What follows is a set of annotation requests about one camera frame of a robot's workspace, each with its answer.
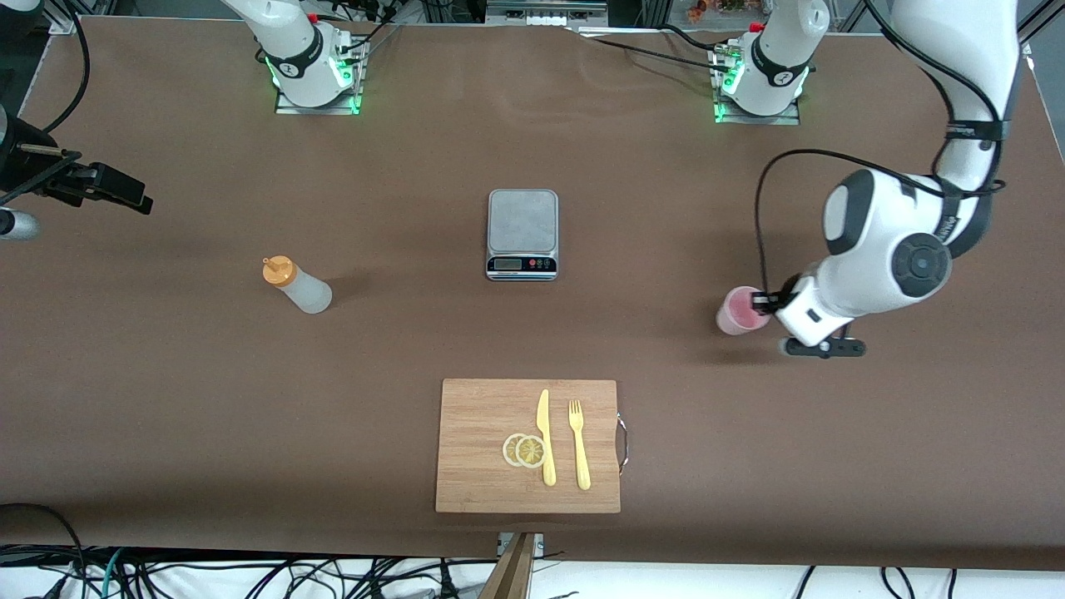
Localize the pink cup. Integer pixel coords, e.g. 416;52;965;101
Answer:
716;286;771;336

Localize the clear sauce bottle orange cap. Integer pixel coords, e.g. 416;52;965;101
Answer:
262;255;334;315

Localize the yellow plastic fork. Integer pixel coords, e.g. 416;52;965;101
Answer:
568;400;592;491

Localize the yellow plastic knife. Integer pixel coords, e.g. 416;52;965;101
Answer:
537;389;557;488

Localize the silver kitchen scale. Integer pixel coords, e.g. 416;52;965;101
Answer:
486;189;559;282

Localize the wooden cutting board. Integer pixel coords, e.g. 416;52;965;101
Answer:
435;379;629;514

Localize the white power strip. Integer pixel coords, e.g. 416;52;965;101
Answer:
487;0;608;27

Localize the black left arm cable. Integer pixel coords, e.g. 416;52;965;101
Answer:
755;0;1009;302

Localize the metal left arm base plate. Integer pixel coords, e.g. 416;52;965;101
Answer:
711;46;802;126

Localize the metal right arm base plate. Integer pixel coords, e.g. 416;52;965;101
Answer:
275;37;364;116

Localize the black base cable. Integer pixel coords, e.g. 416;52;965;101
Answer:
570;32;733;76
656;22;729;55

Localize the metal table bracket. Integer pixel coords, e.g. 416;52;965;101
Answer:
497;532;545;560

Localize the wooden post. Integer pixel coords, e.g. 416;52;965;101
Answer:
480;532;537;599

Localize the teal floor cable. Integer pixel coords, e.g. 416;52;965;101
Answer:
98;547;126;599

